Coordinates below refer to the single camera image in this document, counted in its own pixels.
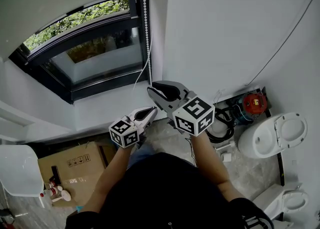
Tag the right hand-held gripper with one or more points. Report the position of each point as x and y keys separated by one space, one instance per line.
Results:
x=195 y=115

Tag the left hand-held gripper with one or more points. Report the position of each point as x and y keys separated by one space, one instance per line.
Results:
x=123 y=133

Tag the person's right forearm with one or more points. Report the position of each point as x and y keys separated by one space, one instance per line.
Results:
x=210 y=163

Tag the person's left forearm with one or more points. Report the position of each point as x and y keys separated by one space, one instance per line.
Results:
x=107 y=180

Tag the person's blue jeans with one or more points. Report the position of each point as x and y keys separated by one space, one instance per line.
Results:
x=141 y=154

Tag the white window sill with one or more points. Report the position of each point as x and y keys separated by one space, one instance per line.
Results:
x=105 y=108

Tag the white power strip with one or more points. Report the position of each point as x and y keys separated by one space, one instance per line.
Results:
x=226 y=145

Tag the red and teal machine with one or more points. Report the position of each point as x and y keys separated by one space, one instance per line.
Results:
x=253 y=101

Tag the person's black shirt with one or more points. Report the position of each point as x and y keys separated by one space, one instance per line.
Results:
x=162 y=198

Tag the brown cardboard box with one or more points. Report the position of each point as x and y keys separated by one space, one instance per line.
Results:
x=82 y=178

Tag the large white toilet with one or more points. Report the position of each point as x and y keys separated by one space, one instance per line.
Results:
x=257 y=140

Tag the teal cloth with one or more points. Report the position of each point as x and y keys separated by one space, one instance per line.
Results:
x=80 y=208

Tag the black baseboard strip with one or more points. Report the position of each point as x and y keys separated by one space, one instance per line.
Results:
x=281 y=170

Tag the small white toilet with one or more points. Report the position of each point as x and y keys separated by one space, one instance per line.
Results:
x=295 y=200

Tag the black window frame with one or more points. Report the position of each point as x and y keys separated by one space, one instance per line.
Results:
x=87 y=31

